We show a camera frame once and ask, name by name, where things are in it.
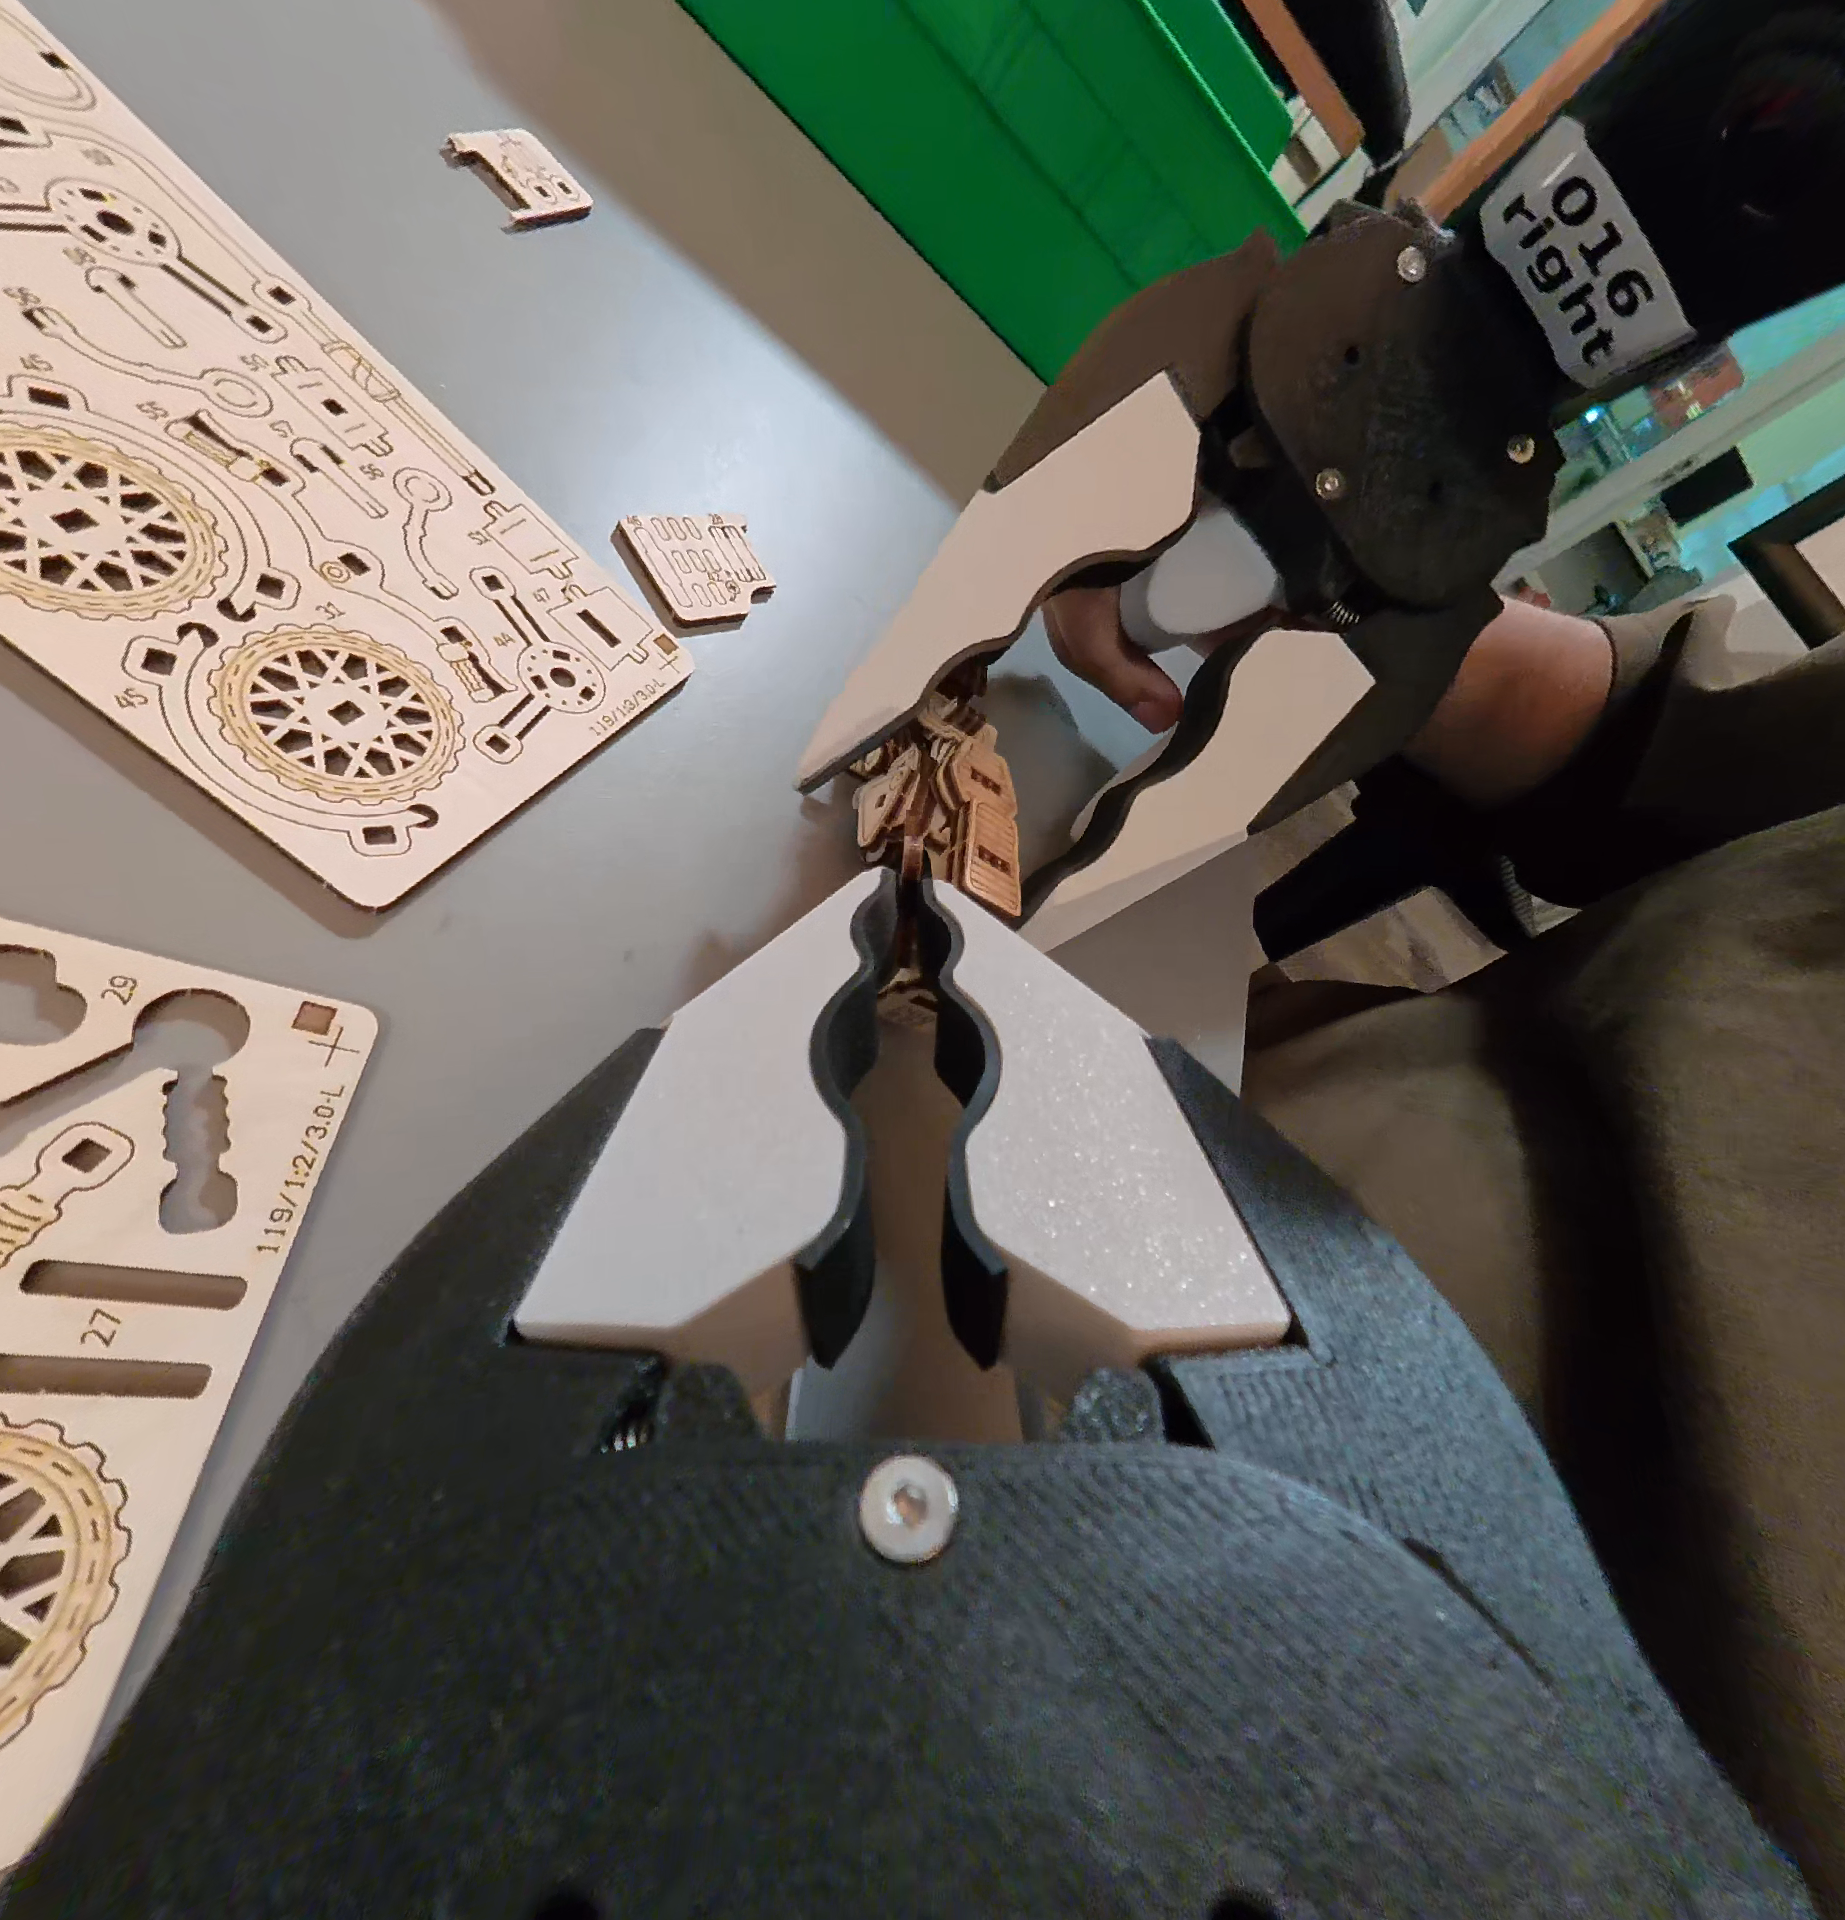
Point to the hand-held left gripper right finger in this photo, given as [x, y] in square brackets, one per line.
[1116, 1200]

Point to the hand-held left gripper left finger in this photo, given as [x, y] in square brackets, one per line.
[682, 1200]

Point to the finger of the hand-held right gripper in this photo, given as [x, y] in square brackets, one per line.
[1042, 519]
[1267, 736]

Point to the wooden motorcycle model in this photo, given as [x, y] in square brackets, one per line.
[944, 812]

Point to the person's right hand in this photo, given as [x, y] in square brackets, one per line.
[1109, 654]

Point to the slotted wooden sheet offcut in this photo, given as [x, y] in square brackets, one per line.
[696, 573]

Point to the green box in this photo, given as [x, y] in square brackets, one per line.
[1010, 152]

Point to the person's olive clothing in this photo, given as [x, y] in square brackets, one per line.
[1611, 1275]

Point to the small notched wooden offcut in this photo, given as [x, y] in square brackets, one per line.
[522, 180]

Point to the partly punched wooden puzzle sheet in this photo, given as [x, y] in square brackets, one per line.
[51, 1200]

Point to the full wooden puzzle sheet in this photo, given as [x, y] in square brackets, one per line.
[263, 374]

